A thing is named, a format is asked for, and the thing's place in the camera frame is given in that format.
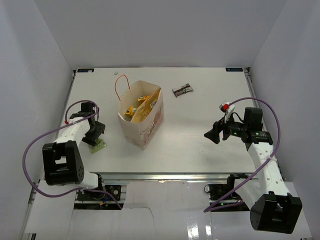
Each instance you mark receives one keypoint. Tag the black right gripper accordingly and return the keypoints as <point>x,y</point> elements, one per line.
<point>214,134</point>

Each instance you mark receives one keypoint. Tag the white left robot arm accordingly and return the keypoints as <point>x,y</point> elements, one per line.
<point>62,160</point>

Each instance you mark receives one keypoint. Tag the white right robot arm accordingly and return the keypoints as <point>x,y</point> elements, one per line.
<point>271,205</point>

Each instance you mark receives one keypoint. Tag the aluminium table front rail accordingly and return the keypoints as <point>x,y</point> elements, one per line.
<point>159,176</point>

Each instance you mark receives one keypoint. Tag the brown chocolate bar wrapper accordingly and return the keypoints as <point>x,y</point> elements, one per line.
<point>182,90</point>

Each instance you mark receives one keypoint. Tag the yellow M&M's candy pack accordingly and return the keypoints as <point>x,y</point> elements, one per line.
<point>130,111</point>

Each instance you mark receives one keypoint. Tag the right blue table label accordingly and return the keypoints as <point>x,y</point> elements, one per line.
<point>234,69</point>

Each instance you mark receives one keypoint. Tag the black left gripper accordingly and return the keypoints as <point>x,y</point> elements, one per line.
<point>99,128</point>

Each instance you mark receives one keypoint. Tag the blue table label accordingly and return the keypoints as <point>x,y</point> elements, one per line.
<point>234,69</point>
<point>85,70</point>

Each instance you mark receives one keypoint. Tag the beige paper gift bag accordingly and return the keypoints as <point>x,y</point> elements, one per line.
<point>139,134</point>

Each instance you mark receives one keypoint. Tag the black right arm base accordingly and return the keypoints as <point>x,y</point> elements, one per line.
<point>215,191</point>

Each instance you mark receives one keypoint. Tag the left blue table label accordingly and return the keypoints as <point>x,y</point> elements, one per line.
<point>85,70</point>

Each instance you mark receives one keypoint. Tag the small green candy packet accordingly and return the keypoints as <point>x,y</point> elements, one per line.
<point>99,145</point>

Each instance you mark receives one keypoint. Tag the large tan chip bag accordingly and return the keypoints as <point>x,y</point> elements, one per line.
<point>145,108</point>

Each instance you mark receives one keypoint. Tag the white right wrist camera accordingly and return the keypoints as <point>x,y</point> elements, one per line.
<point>227,108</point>

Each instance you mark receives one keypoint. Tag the yellow snack bar wrapper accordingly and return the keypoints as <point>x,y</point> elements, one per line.
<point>143,98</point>

